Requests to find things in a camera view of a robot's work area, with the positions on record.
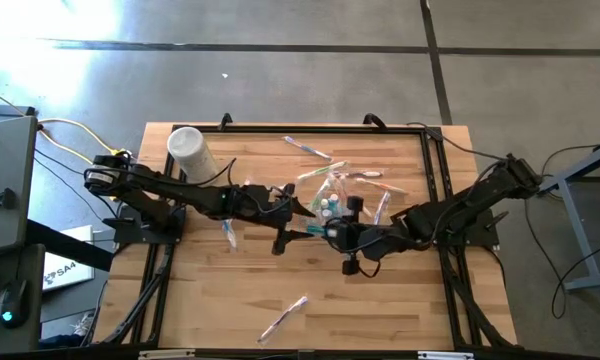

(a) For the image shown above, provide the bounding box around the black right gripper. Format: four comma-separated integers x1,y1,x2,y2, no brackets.
324,196,382,276

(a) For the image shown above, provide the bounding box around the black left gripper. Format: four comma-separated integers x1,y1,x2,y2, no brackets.
244,182,318,256

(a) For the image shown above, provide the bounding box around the clear acrylic organizer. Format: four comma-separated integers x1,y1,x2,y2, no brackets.
307,172,364,226

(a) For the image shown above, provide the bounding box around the white green wipes canister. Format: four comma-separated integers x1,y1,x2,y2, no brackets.
166,126,221,188

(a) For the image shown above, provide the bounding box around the black desk beam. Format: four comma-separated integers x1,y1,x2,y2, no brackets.
27,219,114,271

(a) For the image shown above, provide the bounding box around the white printed box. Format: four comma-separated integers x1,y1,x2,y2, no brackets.
42,224,96,292

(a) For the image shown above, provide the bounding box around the black computer mouse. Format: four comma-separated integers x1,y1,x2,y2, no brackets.
0,278,30,330

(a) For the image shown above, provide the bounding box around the grey desk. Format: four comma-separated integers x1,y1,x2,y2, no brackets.
0,104,46,351

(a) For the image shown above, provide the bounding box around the white metal bracket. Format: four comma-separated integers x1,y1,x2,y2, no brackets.
418,351,475,360
138,349,196,360

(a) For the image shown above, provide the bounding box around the yellow cable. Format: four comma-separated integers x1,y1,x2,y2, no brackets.
0,82,134,166

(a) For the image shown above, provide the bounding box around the black floor cable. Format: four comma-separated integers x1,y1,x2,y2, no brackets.
522,197,600,321

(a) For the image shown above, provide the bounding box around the grey metal table frame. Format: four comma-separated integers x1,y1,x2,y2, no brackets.
539,137,600,292

